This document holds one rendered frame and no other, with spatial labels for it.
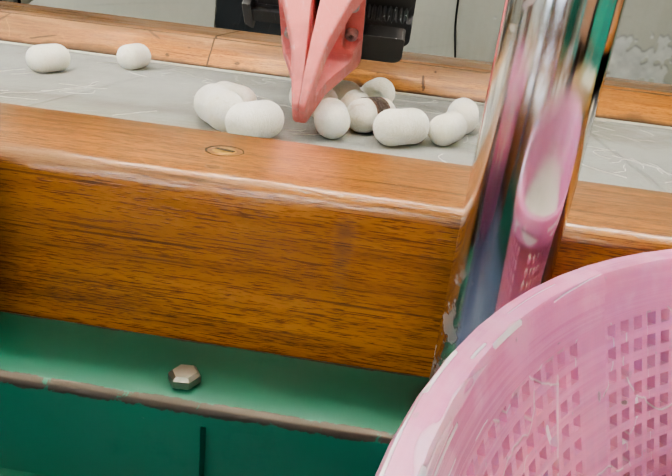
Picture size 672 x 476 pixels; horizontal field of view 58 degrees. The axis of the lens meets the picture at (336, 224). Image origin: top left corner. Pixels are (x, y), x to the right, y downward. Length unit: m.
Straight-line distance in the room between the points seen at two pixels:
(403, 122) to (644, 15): 2.19
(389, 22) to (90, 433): 0.27
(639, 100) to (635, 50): 1.92
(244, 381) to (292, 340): 0.02
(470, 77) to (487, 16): 1.86
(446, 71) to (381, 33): 0.17
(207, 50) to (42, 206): 0.37
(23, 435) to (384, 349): 0.10
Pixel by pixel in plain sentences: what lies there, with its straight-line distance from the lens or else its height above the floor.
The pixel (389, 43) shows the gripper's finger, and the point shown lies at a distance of 0.37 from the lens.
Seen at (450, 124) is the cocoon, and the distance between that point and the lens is 0.33.
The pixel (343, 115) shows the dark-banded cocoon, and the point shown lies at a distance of 0.32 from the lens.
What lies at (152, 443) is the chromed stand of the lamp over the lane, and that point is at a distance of 0.17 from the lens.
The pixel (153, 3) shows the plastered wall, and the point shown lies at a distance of 2.63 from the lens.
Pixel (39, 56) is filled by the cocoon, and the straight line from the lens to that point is 0.45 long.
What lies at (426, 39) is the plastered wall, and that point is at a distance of 2.39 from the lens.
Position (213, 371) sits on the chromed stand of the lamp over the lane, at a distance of 0.17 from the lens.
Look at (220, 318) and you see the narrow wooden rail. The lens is 0.18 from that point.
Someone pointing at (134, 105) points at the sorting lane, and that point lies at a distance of 0.37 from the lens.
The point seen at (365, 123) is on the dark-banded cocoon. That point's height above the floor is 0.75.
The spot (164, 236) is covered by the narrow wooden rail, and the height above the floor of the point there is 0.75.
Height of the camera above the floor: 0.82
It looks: 21 degrees down
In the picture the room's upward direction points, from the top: 7 degrees clockwise
